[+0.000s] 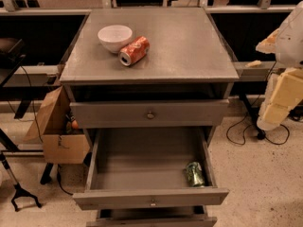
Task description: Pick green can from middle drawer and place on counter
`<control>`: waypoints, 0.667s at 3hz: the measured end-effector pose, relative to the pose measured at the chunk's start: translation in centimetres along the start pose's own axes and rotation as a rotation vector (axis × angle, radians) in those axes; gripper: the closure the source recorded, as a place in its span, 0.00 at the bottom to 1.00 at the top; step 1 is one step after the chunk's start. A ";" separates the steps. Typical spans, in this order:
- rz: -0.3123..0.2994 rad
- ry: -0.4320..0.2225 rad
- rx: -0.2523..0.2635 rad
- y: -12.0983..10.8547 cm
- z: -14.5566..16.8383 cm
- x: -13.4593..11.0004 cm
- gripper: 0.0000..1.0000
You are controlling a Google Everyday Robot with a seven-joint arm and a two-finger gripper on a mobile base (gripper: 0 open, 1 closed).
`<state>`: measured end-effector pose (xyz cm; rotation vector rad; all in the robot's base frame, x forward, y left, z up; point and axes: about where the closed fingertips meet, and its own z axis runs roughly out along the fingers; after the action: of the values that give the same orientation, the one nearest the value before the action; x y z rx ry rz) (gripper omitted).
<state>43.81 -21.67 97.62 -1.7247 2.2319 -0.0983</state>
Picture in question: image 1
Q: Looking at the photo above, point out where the orange soda can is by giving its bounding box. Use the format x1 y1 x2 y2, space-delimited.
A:
118 36 150 66

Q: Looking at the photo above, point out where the green soda can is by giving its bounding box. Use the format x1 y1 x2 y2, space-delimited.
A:
186 162 205 187

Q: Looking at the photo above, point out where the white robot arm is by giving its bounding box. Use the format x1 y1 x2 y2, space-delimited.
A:
256 2 303 131

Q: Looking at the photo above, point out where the yellow foam scrap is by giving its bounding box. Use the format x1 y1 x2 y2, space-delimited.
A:
245 60 261 68

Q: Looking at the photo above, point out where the bottom grey drawer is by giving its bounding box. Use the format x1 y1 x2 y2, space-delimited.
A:
86 206 217 227

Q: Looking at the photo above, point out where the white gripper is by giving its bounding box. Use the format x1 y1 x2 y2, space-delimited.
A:
255 27 303 131

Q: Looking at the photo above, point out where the black left cable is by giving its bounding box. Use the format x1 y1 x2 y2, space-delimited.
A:
6 65 74 197

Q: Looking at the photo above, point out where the top grey drawer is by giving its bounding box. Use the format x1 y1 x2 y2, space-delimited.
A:
70 99 229 129

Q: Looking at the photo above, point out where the middle grey drawer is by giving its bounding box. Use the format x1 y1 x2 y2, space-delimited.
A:
73 127 229 210

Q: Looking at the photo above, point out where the black floor cable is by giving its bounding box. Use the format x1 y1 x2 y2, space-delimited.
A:
225 60 291 147

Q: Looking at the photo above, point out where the white ceramic bowl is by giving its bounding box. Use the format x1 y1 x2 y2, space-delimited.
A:
98 25 133 54

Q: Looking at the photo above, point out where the grey drawer cabinet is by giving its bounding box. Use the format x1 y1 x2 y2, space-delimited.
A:
59 7 241 227

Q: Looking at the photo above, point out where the open cardboard box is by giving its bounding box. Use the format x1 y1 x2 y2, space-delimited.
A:
24 87 90 164

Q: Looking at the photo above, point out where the grey drawer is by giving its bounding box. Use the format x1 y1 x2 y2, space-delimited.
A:
86 206 217 227
70 99 229 129
73 127 229 210

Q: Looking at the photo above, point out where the black tripod stand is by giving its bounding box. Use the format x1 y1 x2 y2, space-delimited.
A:
0 151 42 212

